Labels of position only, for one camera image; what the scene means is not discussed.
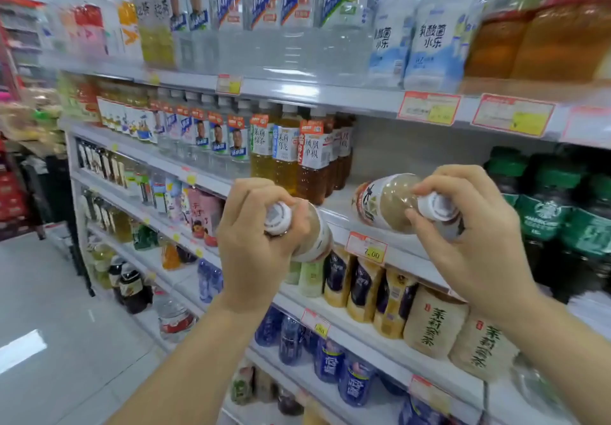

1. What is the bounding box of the person's left hand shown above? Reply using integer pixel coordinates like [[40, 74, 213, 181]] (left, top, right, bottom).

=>
[[217, 177, 311, 316]]

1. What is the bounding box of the yellow bottle dark label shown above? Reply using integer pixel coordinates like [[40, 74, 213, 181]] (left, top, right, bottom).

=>
[[323, 247, 355, 309], [346, 257, 385, 324], [373, 269, 420, 340]]

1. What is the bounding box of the row of clear water bottles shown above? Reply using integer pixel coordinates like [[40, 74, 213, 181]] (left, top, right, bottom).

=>
[[164, 0, 383, 88]]

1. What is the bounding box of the store shelving unit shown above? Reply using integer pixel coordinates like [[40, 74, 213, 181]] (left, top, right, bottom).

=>
[[40, 0, 611, 425]]

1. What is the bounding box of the large water bottle red label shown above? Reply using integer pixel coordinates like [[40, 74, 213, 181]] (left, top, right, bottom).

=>
[[153, 291, 197, 343]]

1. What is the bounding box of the row of clear portrait-label bottles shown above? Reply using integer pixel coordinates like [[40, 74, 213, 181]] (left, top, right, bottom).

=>
[[148, 88, 253, 178]]

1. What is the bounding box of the person's right forearm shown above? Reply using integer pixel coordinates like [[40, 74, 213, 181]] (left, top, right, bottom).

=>
[[501, 291, 611, 425]]

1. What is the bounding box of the distant store shelving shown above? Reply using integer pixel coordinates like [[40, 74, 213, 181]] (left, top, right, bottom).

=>
[[0, 0, 60, 153]]

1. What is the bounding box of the row of Starbucks bottles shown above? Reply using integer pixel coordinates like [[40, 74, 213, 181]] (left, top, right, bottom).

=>
[[484, 145, 611, 304]]

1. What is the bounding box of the row of slim dark bottles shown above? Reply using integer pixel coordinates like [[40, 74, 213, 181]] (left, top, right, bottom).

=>
[[76, 141, 126, 187]]

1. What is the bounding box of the person's right hand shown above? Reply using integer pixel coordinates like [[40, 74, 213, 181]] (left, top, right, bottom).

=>
[[404, 164, 538, 325]]

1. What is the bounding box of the white-capped tan drink bottle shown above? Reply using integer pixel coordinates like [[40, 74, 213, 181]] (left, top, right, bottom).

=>
[[352, 173, 461, 235], [263, 199, 334, 263]]

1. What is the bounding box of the dark green upright panel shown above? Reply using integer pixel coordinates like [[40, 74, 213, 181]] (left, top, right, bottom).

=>
[[21, 152, 94, 296]]

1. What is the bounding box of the stack of red gift cartons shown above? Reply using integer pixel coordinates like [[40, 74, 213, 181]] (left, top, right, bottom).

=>
[[0, 143, 31, 242]]

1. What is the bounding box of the tall tea bottle red band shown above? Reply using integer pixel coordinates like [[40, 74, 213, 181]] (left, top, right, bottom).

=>
[[463, 9, 533, 80], [510, 0, 611, 83]]

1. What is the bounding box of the row of white blue-label bottles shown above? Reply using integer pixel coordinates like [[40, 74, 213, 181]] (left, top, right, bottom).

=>
[[367, 0, 483, 94]]

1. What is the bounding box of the row of amber tea bottles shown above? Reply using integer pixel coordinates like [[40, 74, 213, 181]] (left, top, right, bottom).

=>
[[248, 102, 356, 206]]

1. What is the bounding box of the person's left forearm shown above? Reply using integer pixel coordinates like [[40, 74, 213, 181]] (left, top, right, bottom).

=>
[[107, 303, 273, 425]]

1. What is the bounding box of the dark drink bottle white cap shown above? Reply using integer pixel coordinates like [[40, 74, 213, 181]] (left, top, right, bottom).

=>
[[119, 263, 150, 315], [108, 257, 126, 304]]

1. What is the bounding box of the white green-label juice bottle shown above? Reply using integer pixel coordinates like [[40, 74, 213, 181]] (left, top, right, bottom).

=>
[[231, 362, 255, 405]]

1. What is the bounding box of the clear bottle colourful label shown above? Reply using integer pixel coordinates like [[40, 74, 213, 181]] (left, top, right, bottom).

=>
[[510, 352, 573, 416]]

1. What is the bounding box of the row of blue drink bottles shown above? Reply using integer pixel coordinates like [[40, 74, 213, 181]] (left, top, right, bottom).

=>
[[197, 257, 459, 425]]

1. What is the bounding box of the purple juice bottle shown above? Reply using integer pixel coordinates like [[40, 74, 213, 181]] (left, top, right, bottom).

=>
[[277, 386, 304, 417]]

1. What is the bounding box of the row of assorted pale cartons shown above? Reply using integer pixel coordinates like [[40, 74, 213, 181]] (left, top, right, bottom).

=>
[[136, 171, 192, 223]]

